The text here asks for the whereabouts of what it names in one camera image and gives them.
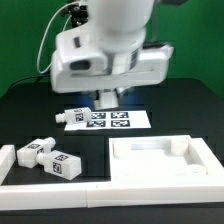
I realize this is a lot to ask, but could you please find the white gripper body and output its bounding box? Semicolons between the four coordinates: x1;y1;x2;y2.
49;29;175;94

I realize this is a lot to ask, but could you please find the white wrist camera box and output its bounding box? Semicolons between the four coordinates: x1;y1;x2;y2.
56;31;108;76

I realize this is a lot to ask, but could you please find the white square table top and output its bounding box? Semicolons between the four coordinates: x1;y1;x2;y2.
109;135;224;182

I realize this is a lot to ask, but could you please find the white marker tag sheet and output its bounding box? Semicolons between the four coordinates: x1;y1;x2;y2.
65;110;151;131

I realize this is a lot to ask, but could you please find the black cable on table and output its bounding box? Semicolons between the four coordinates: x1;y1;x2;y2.
7;75;53;93

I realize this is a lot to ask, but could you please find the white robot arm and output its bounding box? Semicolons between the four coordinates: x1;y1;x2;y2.
51;0;187;93

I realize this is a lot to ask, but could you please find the grey looped cable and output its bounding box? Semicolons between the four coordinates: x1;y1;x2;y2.
35;2;81;76

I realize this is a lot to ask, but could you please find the white U-shaped fence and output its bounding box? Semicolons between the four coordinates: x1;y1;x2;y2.
0;145;224;211

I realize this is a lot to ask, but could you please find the black camera stand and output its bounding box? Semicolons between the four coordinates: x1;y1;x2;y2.
60;0;88;28

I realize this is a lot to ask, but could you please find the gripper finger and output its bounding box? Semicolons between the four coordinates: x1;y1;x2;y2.
116;87;127;95

